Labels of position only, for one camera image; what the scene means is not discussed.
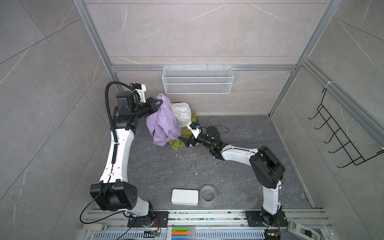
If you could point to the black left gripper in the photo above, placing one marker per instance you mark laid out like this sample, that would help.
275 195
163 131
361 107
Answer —
151 108

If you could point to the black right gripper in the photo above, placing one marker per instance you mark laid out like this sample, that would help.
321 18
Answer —
187 142

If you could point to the lilac purple sweatshirt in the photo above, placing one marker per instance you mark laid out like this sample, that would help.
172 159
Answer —
163 125

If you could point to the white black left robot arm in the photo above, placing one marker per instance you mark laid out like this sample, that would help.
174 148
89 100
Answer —
125 105

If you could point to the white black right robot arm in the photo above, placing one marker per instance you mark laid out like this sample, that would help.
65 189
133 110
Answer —
268 169

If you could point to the white cloth garment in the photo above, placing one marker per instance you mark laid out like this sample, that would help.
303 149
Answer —
182 112

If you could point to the grey tape roll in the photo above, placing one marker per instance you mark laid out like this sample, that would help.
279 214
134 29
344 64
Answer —
207 194

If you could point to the white rectangular box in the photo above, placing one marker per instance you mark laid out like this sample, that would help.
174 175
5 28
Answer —
185 197

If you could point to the coloured marker pens box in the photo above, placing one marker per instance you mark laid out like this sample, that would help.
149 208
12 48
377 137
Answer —
183 233

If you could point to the grey handheld device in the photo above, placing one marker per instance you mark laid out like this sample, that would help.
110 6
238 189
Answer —
302 232

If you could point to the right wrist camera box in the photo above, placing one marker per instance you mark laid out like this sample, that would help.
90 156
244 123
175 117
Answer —
195 129

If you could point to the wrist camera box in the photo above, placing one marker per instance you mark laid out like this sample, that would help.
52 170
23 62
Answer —
195 129
140 89

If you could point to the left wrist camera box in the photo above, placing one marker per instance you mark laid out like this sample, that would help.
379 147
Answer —
140 89

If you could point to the white wire mesh basket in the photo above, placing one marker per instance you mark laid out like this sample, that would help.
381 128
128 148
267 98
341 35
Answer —
197 80

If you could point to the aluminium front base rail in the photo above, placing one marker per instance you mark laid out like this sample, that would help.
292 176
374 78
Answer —
313 218

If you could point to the black wire hook rack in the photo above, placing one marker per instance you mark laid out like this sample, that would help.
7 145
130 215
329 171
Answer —
345 145

